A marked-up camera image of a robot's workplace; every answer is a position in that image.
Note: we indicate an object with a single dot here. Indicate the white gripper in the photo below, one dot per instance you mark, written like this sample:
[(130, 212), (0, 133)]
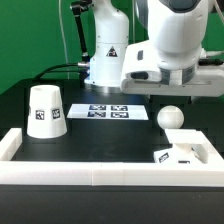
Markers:
[(141, 75)]

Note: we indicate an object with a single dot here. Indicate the white lamp bulb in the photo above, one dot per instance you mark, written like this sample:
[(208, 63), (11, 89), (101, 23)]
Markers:
[(170, 117)]

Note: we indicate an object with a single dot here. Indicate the white lamp base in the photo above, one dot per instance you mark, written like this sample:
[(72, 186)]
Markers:
[(187, 147)]

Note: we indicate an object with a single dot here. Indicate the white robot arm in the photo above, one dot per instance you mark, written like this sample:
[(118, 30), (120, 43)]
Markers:
[(158, 51)]

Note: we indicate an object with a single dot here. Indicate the white lamp shade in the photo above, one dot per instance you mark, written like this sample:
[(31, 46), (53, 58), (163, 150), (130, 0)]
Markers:
[(46, 117)]

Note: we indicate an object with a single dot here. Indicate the white marker sheet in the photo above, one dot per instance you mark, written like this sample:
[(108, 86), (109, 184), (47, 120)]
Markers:
[(107, 111)]

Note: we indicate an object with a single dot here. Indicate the white U-shaped fence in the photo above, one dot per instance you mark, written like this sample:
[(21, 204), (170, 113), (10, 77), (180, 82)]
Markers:
[(210, 174)]

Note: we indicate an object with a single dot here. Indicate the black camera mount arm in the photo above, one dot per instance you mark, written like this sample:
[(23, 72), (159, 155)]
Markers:
[(77, 8)]

